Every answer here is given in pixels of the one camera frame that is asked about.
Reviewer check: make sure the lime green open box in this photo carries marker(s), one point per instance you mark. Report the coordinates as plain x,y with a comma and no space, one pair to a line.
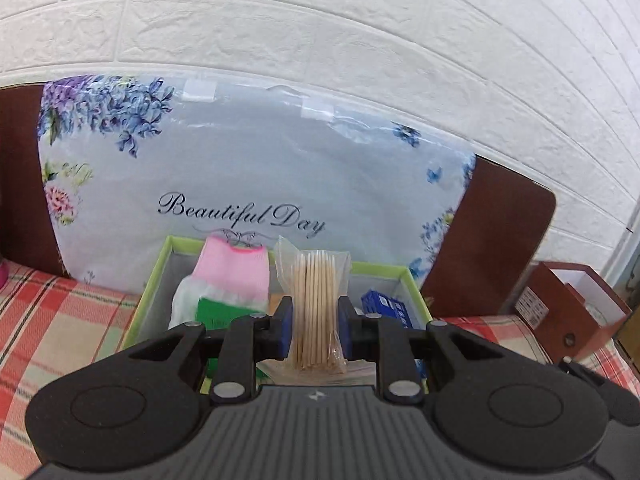
177,260

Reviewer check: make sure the brown cardboard shoe box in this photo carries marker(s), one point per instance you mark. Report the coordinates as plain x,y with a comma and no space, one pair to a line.
571,310

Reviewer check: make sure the plaid red bedsheet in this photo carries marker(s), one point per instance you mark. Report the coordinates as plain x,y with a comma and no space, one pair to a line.
50,326

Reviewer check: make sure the gold rectangular box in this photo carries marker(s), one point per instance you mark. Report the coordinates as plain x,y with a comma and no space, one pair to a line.
274,301

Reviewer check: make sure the white pink sock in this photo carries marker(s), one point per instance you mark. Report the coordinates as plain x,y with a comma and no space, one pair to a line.
233,275

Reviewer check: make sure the green small box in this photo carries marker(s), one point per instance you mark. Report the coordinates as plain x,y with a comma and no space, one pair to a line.
216,315

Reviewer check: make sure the pink thermos bottle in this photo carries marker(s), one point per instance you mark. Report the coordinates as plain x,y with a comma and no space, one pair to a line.
3,273

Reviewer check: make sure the dark brown wooden headboard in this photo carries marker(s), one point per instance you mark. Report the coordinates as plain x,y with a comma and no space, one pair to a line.
493,238

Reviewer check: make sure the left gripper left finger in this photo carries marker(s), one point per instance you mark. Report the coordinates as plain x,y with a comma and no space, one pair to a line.
248,340

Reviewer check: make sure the blue small box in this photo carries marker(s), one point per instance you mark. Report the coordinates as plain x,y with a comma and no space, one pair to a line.
388,307

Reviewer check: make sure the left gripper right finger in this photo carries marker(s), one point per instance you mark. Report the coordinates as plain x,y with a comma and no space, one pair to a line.
389,345

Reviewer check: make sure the bag of wooden sticks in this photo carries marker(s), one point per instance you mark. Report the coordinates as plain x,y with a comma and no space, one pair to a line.
315,279

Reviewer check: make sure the floral Beautiful Day pillow bag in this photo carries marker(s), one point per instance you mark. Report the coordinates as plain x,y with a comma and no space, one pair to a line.
128,161

